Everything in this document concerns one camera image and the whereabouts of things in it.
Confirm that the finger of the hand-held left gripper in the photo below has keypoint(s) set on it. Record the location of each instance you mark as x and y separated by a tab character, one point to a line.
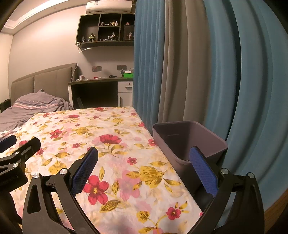
27	149
6	143

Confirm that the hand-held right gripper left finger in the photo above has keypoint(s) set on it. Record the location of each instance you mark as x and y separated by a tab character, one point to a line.
84	171

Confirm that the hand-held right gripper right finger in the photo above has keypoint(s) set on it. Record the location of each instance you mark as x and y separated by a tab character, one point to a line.
203	171

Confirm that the grey plastic bin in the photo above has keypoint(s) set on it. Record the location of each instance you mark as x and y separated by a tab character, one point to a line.
180	139

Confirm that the dark nightstand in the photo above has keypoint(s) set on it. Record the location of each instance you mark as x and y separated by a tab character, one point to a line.
5	105

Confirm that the grey striped blanket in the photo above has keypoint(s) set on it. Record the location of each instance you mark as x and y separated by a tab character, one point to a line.
33	101

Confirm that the floral tablecloth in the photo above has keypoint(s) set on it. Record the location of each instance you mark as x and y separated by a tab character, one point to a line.
126	139

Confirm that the grey padded bed headboard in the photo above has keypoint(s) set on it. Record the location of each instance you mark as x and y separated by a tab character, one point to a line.
51	81

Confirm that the dark desk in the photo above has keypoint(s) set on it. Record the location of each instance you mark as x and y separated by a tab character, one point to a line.
94	94

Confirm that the white drawer cabinet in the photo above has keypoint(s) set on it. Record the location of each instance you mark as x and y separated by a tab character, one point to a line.
124	90

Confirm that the blue curtain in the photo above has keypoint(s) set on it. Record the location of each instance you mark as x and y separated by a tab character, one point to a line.
258	90
146	67

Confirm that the grey curtain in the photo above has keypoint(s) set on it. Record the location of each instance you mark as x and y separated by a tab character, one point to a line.
186	67

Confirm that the green box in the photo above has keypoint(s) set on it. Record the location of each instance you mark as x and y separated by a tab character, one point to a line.
128	74

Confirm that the group of shelf figurines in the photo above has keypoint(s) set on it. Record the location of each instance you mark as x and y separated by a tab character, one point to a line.
110	36

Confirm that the white air conditioner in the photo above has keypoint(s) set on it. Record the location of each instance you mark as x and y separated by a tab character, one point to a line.
108	6

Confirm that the dark wall socket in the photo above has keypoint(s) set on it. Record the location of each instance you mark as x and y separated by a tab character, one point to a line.
97	68
122	67

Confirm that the dark wall shelf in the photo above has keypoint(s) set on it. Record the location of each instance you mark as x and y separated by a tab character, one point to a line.
88	24

